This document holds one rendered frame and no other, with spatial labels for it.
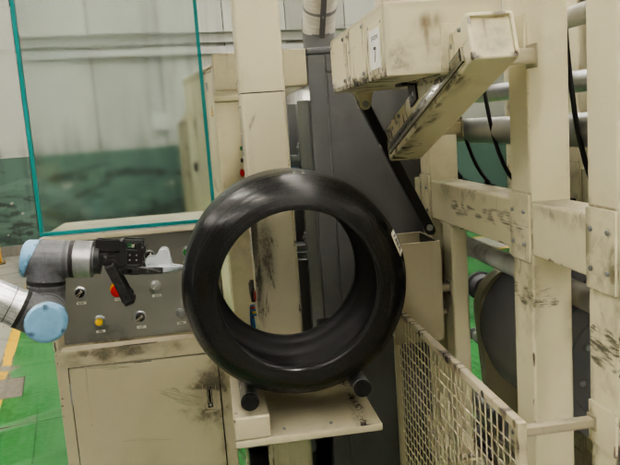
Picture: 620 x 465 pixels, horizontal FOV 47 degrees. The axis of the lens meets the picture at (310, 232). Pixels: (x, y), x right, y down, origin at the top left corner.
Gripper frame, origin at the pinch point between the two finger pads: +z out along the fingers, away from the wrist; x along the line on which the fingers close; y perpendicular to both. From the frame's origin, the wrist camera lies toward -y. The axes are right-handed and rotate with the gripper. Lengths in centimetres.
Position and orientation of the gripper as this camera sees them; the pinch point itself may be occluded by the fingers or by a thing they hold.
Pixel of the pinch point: (178, 269)
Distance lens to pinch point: 178.3
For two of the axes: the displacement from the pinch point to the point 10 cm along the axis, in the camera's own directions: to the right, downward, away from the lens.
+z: 9.9, 0.3, 1.5
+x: -1.4, -1.4, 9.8
